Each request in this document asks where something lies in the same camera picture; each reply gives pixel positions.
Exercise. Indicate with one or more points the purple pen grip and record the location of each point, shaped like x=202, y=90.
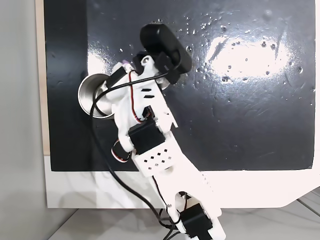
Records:
x=125, y=62

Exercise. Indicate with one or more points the stainless steel cup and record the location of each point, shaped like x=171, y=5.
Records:
x=86, y=93

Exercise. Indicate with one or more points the black table mat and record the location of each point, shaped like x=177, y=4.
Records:
x=225, y=112

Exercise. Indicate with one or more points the black oval camera box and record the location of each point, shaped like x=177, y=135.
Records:
x=170, y=45

